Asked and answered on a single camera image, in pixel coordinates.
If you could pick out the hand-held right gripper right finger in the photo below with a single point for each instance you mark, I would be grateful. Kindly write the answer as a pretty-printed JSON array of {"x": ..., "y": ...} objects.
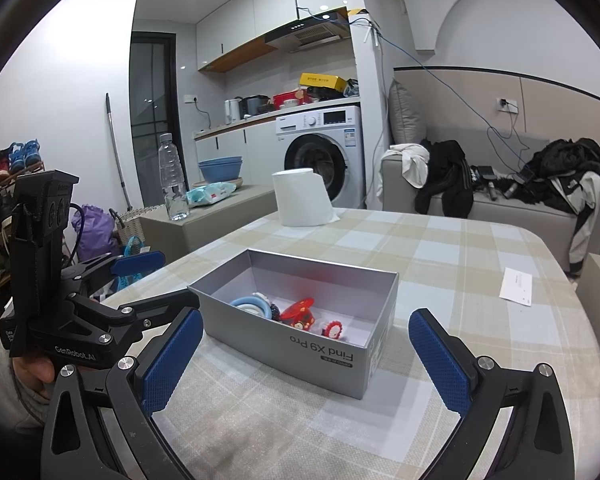
[{"x": 440, "y": 365}]

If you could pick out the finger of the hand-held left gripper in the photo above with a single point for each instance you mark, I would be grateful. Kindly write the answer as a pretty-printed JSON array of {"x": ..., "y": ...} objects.
[
  {"x": 150, "y": 310},
  {"x": 140, "y": 261}
]

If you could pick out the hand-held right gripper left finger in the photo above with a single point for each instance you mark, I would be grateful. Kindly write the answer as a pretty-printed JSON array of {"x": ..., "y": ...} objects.
[{"x": 172, "y": 360}]

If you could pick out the silver cardboard box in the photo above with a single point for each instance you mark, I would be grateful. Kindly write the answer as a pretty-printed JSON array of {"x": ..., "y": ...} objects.
[{"x": 300, "y": 355}]

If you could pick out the person's left forearm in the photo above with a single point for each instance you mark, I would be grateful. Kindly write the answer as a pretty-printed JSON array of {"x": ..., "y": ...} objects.
[{"x": 2, "y": 385}]

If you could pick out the person's left hand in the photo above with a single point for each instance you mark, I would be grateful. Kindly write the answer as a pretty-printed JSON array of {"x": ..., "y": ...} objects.
[{"x": 34, "y": 371}]

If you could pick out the blue mesh bag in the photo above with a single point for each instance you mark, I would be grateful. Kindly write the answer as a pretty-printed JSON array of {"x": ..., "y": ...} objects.
[{"x": 132, "y": 250}]

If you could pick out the wicker basket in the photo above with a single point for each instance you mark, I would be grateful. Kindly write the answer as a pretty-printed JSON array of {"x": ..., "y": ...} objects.
[{"x": 127, "y": 222}]

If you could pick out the purple plastic bag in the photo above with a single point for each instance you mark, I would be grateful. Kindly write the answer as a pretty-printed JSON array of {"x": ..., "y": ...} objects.
[{"x": 97, "y": 232}]

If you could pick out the clear plastic water bottle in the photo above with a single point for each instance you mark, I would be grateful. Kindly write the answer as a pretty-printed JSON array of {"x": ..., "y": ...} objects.
[{"x": 174, "y": 180}]

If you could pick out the wet wipes pack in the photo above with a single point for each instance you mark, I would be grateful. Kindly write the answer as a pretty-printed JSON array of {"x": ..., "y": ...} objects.
[{"x": 211, "y": 194}]

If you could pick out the white paper card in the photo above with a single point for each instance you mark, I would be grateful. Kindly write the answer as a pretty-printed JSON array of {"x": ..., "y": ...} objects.
[{"x": 516, "y": 286}]

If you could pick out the shoe rack with shoes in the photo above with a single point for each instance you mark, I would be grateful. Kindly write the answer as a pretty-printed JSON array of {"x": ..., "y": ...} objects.
[{"x": 5, "y": 165}]

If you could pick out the blue plastic basin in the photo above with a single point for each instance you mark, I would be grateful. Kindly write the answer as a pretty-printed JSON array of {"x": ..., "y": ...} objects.
[{"x": 221, "y": 169}]

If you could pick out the dark glass door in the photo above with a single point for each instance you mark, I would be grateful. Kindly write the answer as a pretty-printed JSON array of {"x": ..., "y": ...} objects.
[{"x": 152, "y": 120}]

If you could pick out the grey sofa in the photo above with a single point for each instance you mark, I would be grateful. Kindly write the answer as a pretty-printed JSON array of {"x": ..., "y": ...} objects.
[{"x": 520, "y": 225}]

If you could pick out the white toilet paper roll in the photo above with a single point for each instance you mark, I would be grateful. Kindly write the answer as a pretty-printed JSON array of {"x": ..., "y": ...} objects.
[{"x": 302, "y": 197}]

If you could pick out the white electric kettle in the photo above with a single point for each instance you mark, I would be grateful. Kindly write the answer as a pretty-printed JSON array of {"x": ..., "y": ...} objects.
[{"x": 232, "y": 111}]

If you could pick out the black garment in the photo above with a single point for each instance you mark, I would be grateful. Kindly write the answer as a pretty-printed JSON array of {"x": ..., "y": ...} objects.
[{"x": 447, "y": 180}]

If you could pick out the white garment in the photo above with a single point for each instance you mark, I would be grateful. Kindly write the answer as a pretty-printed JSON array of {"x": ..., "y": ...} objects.
[{"x": 412, "y": 162}]

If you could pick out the white washing machine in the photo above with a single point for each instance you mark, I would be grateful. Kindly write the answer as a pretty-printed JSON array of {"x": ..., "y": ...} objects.
[{"x": 325, "y": 155}]

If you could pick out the white grey jacket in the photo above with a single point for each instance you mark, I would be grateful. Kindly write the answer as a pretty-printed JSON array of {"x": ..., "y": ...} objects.
[{"x": 587, "y": 210}]

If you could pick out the red basket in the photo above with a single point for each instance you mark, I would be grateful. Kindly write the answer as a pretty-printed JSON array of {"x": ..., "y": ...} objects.
[{"x": 287, "y": 100}]

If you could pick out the grey pillow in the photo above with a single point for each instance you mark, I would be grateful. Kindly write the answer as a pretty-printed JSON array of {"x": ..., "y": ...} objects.
[{"x": 406, "y": 112}]

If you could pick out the yellow cardboard box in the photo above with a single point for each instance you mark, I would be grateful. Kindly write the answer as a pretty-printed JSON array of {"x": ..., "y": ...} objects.
[{"x": 324, "y": 80}]

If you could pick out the range hood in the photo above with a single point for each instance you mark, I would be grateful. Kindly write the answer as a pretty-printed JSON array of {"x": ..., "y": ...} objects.
[{"x": 307, "y": 35}]

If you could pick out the wall socket with plug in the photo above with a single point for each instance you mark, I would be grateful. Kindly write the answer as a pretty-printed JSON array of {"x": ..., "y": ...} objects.
[{"x": 507, "y": 105}]

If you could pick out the white wall cabinets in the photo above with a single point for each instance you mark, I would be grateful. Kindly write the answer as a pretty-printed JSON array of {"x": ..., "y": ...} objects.
[{"x": 260, "y": 15}]

